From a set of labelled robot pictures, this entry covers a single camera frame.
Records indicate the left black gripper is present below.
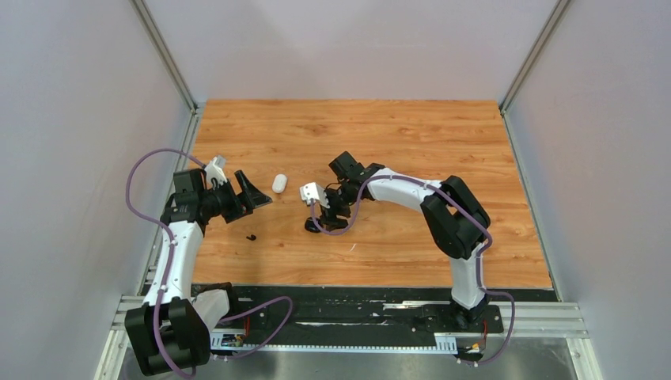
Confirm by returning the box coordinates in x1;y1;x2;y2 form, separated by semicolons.
199;170;271;224

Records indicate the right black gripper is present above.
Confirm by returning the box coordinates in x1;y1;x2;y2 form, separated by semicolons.
317;182;357;232

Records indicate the black earbud charging case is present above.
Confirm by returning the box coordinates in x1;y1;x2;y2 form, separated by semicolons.
304;218;320;234

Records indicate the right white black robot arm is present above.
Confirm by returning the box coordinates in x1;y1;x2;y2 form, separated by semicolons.
299;151;491;331

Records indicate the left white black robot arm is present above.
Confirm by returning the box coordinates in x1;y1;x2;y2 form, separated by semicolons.
124;169;272;378

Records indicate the white earbud charging case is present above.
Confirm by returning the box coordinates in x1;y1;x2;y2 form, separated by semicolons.
271;173;288;194

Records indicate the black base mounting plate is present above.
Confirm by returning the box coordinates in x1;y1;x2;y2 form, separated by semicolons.
223;286;557;349

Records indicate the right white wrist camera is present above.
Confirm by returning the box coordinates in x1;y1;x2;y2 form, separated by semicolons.
299;182;330;208

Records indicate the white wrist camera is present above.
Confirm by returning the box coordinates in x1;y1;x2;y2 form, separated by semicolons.
203;155;228;188
299;182;330;208

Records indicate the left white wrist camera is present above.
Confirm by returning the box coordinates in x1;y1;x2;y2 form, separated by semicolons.
203;155;228;188

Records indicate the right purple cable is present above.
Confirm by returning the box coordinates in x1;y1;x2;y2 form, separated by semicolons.
309;175;517;367

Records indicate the purple cable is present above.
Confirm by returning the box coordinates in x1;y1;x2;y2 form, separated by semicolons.
309;175;517;367
124;148;294;380

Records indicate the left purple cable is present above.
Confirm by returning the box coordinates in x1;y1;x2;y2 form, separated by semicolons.
124;148;294;380

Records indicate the grey slotted cable duct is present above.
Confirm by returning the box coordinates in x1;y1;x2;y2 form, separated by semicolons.
209;333;459;355

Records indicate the left aluminium frame post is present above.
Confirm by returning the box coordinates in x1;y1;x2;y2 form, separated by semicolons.
130;0;199;114

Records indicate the aluminium frame post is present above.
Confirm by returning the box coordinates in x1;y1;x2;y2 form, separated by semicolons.
499;0;573;116
130;0;199;114

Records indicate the right aluminium frame post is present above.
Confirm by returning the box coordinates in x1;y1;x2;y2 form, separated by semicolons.
499;0;573;116

